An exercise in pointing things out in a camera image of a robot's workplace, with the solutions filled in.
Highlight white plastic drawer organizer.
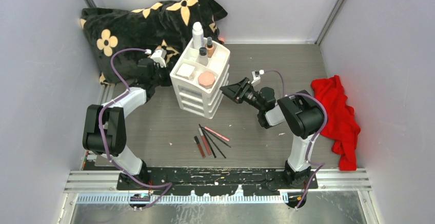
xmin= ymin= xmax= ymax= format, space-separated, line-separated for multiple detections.
xmin=170 ymin=40 xmax=230 ymax=119

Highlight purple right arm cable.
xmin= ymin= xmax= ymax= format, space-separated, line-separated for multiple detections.
xmin=260 ymin=69 xmax=329 ymax=210

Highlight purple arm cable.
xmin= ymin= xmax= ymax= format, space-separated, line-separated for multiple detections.
xmin=98 ymin=48 xmax=174 ymax=211
xmin=260 ymin=69 xmax=329 ymax=210

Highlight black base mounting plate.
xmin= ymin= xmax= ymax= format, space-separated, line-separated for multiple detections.
xmin=116 ymin=167 xmax=319 ymax=198

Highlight black cap clear bottle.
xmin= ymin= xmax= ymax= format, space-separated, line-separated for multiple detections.
xmin=197 ymin=47 xmax=209 ymax=66

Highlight white spray bottle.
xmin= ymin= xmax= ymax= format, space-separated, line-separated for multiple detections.
xmin=192 ymin=22 xmax=205 ymax=50

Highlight dark red lip gloss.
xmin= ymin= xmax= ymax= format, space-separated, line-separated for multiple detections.
xmin=194 ymin=136 xmax=206 ymax=158

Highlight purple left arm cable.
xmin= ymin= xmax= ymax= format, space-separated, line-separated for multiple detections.
xmin=98 ymin=48 xmax=174 ymax=211

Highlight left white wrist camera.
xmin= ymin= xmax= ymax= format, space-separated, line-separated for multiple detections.
xmin=150 ymin=49 xmax=167 ymax=68

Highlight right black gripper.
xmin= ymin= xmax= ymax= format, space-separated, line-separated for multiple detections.
xmin=220 ymin=77 xmax=264 ymax=112

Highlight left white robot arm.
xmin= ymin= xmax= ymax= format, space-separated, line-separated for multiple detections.
xmin=83 ymin=58 xmax=171 ymax=190

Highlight pink makeup pencil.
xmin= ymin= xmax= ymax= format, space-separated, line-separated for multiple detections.
xmin=204 ymin=127 xmax=230 ymax=141

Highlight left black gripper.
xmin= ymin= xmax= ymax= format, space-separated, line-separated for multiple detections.
xmin=151 ymin=63 xmax=183 ymax=88

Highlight red lip gloss tube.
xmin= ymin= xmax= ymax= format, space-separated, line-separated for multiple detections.
xmin=199 ymin=127 xmax=212 ymax=155

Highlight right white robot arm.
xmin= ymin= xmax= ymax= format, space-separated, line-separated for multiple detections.
xmin=220 ymin=77 xmax=327 ymax=189

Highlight beige foundation bottle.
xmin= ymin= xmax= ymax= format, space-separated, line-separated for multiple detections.
xmin=206 ymin=37 xmax=215 ymax=58

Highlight red cloth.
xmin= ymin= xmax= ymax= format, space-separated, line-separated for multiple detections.
xmin=311 ymin=75 xmax=361 ymax=171

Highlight small cream box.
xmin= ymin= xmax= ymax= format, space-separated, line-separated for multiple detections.
xmin=175 ymin=63 xmax=195 ymax=80

